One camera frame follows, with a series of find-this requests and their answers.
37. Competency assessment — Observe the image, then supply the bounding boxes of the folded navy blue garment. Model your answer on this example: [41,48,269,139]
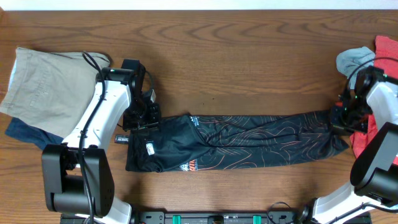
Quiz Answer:
[5,118,63,150]

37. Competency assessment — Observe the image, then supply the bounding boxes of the red orange shirt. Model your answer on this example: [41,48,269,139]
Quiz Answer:
[349,35,397,158]

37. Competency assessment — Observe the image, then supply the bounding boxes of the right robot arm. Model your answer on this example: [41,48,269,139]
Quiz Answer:
[294,66,397,224]

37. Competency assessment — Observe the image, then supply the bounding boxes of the folded beige trousers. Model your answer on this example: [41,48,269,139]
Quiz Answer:
[1,47,98,138]

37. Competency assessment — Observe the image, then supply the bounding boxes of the black printed cycling jersey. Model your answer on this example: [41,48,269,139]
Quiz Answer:
[126,111,348,172]

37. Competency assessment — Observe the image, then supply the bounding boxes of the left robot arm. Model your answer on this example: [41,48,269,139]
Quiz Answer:
[42,59,161,223]

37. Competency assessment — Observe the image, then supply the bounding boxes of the light blue grey shirt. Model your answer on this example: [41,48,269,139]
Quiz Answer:
[336,47,375,78]

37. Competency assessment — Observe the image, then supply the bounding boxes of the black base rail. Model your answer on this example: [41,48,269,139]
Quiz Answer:
[60,202,373,224]

